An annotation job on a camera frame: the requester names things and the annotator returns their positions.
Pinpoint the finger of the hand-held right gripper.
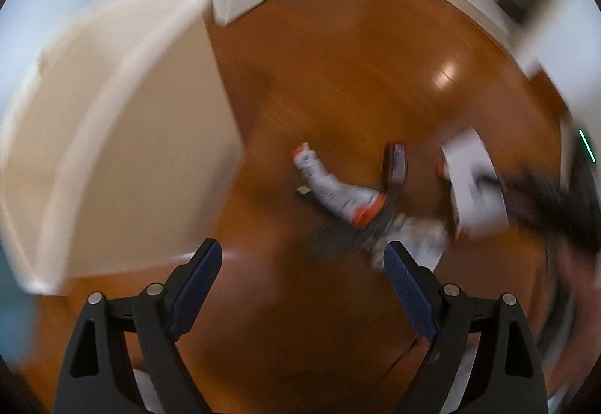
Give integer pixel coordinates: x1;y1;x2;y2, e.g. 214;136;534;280
475;171;566;211
507;203;601;251

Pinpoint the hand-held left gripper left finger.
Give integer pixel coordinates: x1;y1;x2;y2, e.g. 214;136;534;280
55;239;223;414

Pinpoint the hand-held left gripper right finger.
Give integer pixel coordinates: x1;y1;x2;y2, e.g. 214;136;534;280
384;241;549;414

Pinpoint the white cardboard box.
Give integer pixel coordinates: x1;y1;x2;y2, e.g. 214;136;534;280
440;129;510;241

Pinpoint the beige plastic waste bin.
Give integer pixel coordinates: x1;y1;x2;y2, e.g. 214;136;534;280
0;0;245;295

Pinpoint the crumpled white paper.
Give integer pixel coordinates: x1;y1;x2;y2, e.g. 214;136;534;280
371;214;449;274

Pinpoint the grey crumpled wrapper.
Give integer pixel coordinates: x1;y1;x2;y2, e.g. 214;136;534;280
307;208;390;262

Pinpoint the dark brown small box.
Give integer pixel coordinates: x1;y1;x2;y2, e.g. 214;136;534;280
381;143;409;190

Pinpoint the white orange bottle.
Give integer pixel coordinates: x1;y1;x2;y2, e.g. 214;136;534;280
292;143;390;227

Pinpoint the dark woven basket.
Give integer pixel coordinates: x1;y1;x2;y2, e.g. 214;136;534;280
498;0;545;23

